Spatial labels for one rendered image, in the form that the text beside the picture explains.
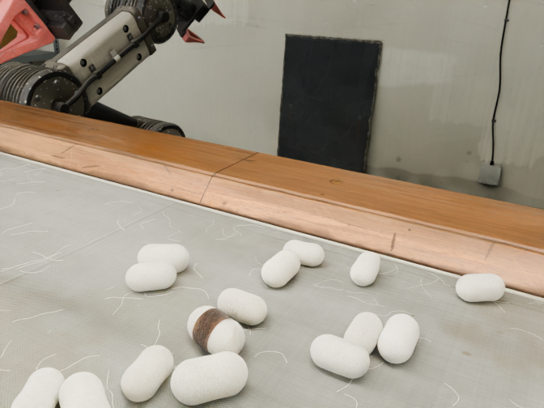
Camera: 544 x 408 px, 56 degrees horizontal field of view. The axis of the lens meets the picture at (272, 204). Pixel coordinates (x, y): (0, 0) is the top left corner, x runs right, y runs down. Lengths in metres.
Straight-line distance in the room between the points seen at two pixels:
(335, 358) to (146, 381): 0.10
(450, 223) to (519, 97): 1.90
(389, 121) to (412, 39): 0.36
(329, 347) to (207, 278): 0.12
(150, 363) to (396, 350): 0.13
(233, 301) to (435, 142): 2.09
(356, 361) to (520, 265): 0.17
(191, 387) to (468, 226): 0.26
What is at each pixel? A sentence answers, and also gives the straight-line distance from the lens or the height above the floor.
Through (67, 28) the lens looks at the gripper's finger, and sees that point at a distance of 0.66.
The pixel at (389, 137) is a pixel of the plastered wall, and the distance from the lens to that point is 2.39.
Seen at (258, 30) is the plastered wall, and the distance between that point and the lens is 2.52.
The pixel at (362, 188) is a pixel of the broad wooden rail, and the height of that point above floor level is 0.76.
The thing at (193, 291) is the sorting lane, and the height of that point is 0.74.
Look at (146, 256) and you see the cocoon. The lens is 0.36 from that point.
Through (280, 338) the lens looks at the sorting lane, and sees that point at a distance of 0.31.
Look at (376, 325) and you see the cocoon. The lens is 0.30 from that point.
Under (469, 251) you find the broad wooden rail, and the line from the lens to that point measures 0.41.
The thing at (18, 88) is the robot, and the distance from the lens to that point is 0.93.
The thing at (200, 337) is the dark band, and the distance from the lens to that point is 0.29.
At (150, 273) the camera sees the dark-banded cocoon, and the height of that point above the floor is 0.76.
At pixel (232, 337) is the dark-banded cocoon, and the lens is 0.28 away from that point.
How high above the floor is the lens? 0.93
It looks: 23 degrees down
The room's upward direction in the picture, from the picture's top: 3 degrees clockwise
